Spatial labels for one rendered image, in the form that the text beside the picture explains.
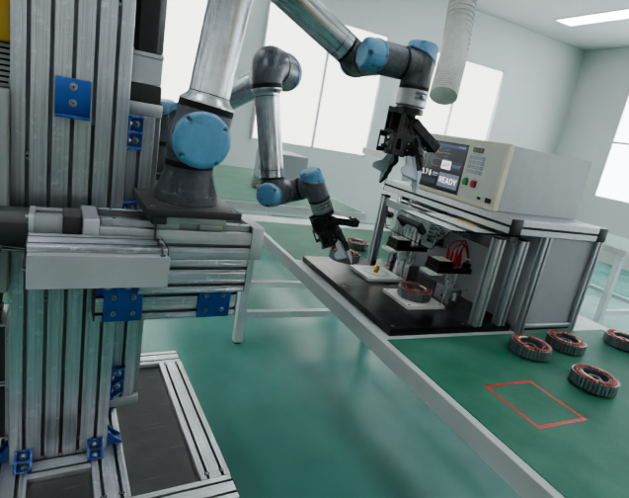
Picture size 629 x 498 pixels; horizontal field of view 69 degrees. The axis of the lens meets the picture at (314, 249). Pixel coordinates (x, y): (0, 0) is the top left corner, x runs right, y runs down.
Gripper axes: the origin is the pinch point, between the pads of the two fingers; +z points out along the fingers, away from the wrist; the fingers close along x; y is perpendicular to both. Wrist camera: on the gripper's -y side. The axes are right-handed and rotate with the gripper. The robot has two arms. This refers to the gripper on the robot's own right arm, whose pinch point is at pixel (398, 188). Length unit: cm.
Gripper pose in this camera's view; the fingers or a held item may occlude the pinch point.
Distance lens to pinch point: 122.5
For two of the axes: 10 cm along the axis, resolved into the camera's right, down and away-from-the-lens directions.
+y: -8.7, -0.3, -5.0
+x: 4.7, 3.1, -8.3
